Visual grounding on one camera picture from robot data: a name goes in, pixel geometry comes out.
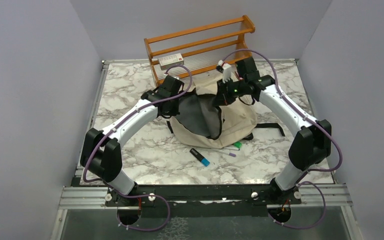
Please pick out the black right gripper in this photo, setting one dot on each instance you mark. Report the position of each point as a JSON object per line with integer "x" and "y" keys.
{"x": 221, "y": 98}

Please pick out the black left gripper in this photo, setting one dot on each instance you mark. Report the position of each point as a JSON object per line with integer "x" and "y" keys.
{"x": 175, "y": 111}

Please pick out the beige canvas backpack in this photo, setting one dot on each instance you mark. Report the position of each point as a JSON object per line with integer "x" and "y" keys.
{"x": 201, "y": 124}

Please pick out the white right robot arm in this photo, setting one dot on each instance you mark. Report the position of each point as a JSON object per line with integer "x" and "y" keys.
{"x": 310, "y": 145}

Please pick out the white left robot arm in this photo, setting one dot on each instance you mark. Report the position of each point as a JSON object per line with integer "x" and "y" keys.
{"x": 102, "y": 149}

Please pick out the white red box on shelf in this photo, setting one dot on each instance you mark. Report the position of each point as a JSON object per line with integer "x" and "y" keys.
{"x": 166, "y": 62}

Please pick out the wooden two-tier shelf rack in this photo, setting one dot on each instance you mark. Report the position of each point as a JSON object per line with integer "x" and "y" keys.
{"x": 201, "y": 47}

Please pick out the green-capped marker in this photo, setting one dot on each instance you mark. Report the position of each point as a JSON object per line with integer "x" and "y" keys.
{"x": 238, "y": 144}

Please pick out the white blue-capped pen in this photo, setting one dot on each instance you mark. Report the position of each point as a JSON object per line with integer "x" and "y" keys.
{"x": 231, "y": 148}

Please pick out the white purple-capped pen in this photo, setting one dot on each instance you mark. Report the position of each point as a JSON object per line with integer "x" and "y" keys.
{"x": 226, "y": 153}

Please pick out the black blue highlighter marker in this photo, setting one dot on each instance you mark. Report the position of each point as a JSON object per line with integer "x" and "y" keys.
{"x": 199, "y": 157}

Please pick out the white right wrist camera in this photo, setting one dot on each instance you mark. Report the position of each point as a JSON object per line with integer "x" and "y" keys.
{"x": 225, "y": 69}

